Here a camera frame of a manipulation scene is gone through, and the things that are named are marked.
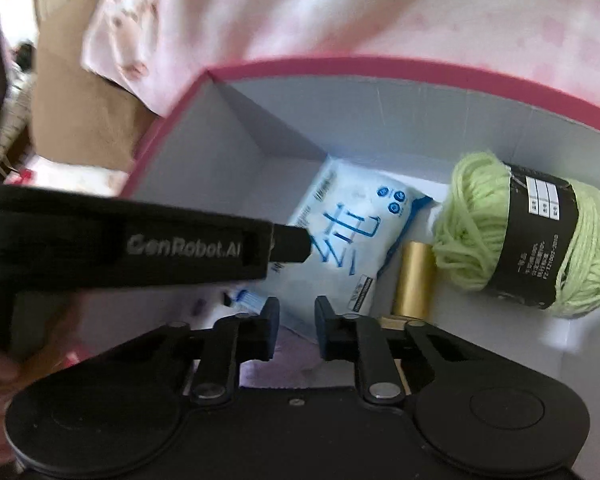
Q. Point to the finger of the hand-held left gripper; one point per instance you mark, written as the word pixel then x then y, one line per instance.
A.
pixel 292 242

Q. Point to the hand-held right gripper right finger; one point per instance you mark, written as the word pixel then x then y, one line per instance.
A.
pixel 325 332

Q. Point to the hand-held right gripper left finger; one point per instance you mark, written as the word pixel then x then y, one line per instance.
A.
pixel 268 332

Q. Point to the purple plush toy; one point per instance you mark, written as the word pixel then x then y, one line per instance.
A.
pixel 300 370

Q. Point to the blue wet wipes pack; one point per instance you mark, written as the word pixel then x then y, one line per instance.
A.
pixel 350 200

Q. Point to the foundation bottle with gold cap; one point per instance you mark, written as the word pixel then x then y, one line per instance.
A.
pixel 412 280

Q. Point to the pink cardboard box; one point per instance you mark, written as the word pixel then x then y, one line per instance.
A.
pixel 380 125

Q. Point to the green yarn ball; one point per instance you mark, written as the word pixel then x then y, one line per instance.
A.
pixel 470 220

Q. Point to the brown pillow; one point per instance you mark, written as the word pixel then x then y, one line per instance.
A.
pixel 80 110

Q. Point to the pink printed pillow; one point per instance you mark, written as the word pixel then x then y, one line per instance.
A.
pixel 330 10

